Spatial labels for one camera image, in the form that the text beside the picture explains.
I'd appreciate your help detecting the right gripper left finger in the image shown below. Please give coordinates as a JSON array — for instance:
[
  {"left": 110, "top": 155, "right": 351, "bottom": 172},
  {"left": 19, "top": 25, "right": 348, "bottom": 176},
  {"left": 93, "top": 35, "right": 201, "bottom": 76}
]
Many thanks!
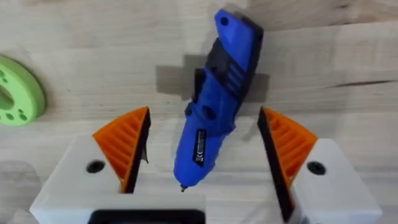
[{"left": 29, "top": 106, "right": 152, "bottom": 224}]

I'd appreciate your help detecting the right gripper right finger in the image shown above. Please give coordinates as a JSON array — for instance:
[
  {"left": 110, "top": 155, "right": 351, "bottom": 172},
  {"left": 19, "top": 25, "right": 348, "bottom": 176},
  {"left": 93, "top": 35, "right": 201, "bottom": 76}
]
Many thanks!
[{"left": 256, "top": 106, "right": 383, "bottom": 224}]

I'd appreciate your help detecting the blue electric screwdriver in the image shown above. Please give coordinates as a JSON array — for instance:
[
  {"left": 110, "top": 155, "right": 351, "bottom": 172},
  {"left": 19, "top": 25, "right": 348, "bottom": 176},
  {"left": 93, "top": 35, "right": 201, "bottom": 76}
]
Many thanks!
[{"left": 172, "top": 8, "right": 265, "bottom": 193}]

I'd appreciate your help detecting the green disc with holes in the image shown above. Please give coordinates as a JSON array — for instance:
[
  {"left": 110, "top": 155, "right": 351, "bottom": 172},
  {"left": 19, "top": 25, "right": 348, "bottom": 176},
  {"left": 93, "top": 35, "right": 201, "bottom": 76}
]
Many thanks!
[{"left": 0, "top": 55, "right": 47, "bottom": 127}]

